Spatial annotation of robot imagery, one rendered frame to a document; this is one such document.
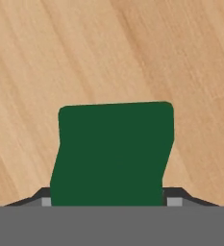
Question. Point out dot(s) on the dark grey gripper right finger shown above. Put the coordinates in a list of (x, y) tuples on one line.
[(176, 193)]

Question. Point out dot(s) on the dark green sponge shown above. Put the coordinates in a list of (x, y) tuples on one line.
[(113, 153)]

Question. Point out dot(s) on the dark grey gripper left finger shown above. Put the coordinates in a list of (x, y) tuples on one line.
[(43, 194)]

